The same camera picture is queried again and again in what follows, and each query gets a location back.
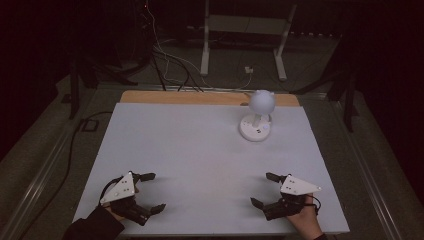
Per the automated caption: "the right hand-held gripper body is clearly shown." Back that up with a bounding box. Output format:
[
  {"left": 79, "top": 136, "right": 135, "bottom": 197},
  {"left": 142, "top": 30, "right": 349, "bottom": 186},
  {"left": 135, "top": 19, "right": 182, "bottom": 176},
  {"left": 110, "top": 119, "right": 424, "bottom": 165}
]
[{"left": 262, "top": 173, "right": 322, "bottom": 222}]

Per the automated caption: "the white round table lamp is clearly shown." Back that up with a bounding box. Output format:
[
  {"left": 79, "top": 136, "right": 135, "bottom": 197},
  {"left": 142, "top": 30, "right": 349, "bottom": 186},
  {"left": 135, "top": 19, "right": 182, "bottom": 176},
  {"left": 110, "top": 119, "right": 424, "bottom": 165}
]
[{"left": 238, "top": 89, "right": 277, "bottom": 143}]

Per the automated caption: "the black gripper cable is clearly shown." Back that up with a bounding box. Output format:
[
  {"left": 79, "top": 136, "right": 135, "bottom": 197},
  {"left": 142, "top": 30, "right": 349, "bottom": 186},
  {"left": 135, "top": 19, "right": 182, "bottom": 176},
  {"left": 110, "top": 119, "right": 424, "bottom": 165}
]
[
  {"left": 98, "top": 176, "right": 125, "bottom": 205},
  {"left": 306, "top": 194, "right": 322, "bottom": 216}
]

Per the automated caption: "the black floor cable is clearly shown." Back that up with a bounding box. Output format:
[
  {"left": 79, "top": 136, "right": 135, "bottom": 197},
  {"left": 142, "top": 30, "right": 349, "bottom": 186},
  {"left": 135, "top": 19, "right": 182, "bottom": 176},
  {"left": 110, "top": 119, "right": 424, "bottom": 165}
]
[{"left": 18, "top": 110, "right": 115, "bottom": 240}]

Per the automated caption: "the black rectangular floor plate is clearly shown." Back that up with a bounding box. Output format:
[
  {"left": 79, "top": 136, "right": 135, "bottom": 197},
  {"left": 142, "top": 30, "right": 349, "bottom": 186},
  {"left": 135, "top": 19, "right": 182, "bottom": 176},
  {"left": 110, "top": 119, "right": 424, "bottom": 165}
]
[{"left": 80, "top": 118, "right": 100, "bottom": 133}]

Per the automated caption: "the bundle of black cables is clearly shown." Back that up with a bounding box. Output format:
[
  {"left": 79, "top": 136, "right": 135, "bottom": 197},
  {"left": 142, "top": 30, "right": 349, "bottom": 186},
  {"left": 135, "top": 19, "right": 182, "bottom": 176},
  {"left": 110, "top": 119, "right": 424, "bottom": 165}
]
[{"left": 150, "top": 49, "right": 205, "bottom": 93}]

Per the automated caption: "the white table mat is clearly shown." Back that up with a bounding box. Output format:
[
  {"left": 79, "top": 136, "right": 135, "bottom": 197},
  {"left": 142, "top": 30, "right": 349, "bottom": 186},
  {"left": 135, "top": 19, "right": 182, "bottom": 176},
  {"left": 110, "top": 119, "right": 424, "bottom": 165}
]
[{"left": 72, "top": 101, "right": 351, "bottom": 236}]

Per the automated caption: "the person's left hand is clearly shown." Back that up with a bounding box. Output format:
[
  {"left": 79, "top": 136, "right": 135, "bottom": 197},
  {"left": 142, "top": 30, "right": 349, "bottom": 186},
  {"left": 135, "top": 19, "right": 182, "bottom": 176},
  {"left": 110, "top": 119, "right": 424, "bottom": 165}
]
[{"left": 102, "top": 203, "right": 126, "bottom": 223}]

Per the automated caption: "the grey metal stand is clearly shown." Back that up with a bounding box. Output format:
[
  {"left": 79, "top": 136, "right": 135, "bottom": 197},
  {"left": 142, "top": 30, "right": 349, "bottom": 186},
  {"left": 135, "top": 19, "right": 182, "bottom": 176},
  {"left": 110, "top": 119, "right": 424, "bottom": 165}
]
[{"left": 199, "top": 0, "right": 298, "bottom": 82}]

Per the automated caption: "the black stand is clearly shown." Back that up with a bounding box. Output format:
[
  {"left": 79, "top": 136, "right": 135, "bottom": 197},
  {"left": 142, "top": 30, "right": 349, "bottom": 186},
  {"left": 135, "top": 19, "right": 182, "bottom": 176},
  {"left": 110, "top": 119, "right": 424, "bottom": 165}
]
[
  {"left": 291, "top": 33, "right": 360, "bottom": 134},
  {"left": 67, "top": 58, "right": 101, "bottom": 121}
]

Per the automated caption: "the person's right hand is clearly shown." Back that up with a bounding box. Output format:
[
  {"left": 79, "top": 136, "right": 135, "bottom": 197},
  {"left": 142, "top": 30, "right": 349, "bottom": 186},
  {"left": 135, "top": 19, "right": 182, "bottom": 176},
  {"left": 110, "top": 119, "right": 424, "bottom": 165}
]
[{"left": 285, "top": 194, "right": 324, "bottom": 240}]

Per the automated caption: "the metal floor rail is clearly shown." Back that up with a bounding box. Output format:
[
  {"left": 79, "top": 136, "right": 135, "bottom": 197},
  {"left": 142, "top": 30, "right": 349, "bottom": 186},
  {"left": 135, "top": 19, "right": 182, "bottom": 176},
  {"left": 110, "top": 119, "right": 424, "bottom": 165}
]
[
  {"left": 328, "top": 98, "right": 406, "bottom": 240},
  {"left": 0, "top": 128, "right": 76, "bottom": 240}
]

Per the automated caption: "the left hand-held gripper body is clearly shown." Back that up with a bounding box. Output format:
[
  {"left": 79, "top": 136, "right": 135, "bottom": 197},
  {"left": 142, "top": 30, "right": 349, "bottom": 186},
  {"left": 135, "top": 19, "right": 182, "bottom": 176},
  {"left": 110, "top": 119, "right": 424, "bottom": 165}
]
[{"left": 99, "top": 171, "right": 152, "bottom": 227}]

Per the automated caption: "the white cable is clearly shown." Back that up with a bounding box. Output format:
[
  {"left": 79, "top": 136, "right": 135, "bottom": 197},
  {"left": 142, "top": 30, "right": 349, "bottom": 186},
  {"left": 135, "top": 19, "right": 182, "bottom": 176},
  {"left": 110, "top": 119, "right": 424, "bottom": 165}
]
[{"left": 145, "top": 0, "right": 253, "bottom": 92}]

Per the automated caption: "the wooden table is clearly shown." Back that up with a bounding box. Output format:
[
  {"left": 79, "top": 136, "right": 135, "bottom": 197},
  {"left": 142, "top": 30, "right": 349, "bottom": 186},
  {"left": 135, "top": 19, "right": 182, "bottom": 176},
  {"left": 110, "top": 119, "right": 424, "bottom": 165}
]
[{"left": 119, "top": 90, "right": 301, "bottom": 108}]

